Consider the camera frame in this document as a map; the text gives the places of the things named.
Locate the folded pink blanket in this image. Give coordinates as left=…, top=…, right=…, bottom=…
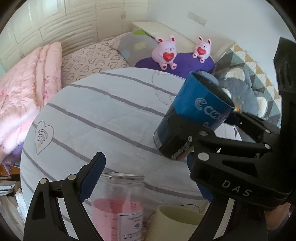
left=1, top=42, right=62, bottom=156

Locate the blue paper cup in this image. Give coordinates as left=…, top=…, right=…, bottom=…
left=154, top=71, right=235, bottom=160

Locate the clear jar with pink contents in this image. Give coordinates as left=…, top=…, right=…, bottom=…
left=91, top=172, right=144, bottom=240

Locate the grey floral pillow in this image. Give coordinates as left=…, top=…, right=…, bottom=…
left=109, top=30, right=158, bottom=67

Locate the cream paper cup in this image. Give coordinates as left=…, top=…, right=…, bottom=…
left=145, top=205, right=204, bottom=241

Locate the heart pattern pillow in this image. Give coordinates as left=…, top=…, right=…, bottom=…
left=61, top=35, right=129, bottom=88

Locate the small pink bunny plush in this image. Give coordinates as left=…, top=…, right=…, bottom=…
left=192, top=36, right=212, bottom=63

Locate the purple cushion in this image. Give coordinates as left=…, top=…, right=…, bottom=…
left=135, top=53, right=215, bottom=78

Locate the striped light grey quilt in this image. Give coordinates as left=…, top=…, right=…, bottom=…
left=21, top=68, right=207, bottom=219

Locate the grey bear plush cushion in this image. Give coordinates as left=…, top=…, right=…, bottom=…
left=214, top=66, right=268, bottom=118

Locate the large pink bunny plush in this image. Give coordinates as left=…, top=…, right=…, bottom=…
left=152, top=35, right=177, bottom=70

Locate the white headboard shelf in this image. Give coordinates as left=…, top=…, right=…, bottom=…
left=132, top=22, right=236, bottom=62

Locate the triangle pattern quilt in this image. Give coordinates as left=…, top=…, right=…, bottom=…
left=212, top=43, right=281, bottom=127

